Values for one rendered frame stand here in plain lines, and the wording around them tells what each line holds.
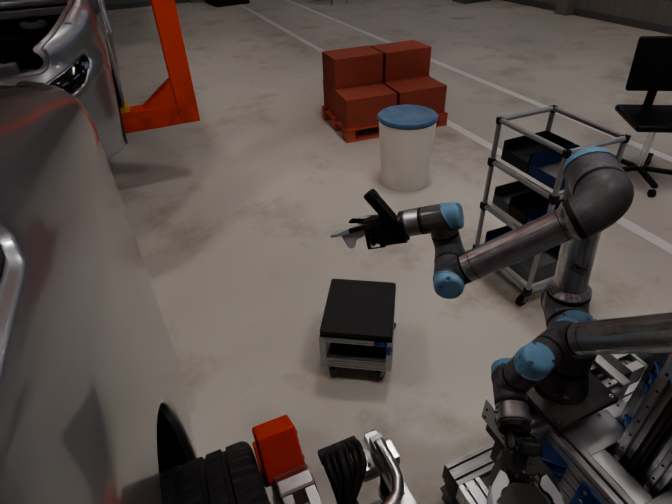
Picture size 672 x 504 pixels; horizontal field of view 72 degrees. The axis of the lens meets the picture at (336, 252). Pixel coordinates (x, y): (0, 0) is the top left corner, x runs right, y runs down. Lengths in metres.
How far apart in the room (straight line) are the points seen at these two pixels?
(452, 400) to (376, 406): 0.37
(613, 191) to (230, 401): 1.92
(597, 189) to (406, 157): 2.77
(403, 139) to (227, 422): 2.42
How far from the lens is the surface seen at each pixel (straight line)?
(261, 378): 2.51
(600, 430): 1.59
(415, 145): 3.77
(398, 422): 2.32
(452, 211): 1.24
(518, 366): 1.13
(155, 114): 4.18
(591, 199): 1.12
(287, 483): 0.92
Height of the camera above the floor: 1.94
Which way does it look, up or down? 37 degrees down
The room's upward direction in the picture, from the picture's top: 2 degrees counter-clockwise
